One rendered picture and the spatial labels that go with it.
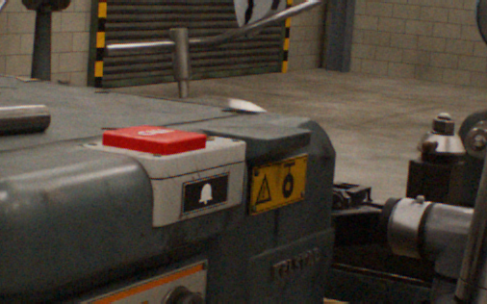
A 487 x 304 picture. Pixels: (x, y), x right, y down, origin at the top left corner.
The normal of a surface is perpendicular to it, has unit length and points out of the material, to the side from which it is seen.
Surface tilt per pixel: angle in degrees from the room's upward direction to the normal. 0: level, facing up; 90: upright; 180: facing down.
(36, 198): 58
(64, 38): 90
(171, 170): 90
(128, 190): 71
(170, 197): 90
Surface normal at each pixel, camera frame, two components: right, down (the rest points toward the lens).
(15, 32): 0.85, 0.15
